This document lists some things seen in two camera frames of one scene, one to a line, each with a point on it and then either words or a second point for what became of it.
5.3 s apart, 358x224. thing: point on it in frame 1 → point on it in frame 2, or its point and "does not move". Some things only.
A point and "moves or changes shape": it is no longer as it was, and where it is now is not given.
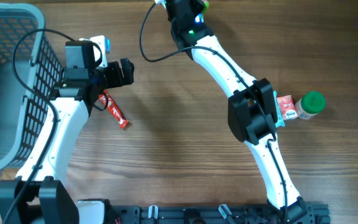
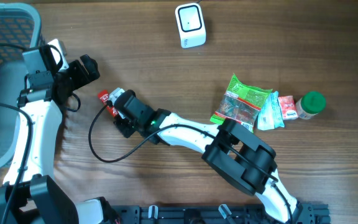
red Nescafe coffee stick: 114,111 does not move
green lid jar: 312,103 does not move
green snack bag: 206,5 moves or changes shape
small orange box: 288,107 does not move
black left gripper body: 110,76 → 76,76
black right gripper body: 196,7 → 127,127
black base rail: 306,212 does not move
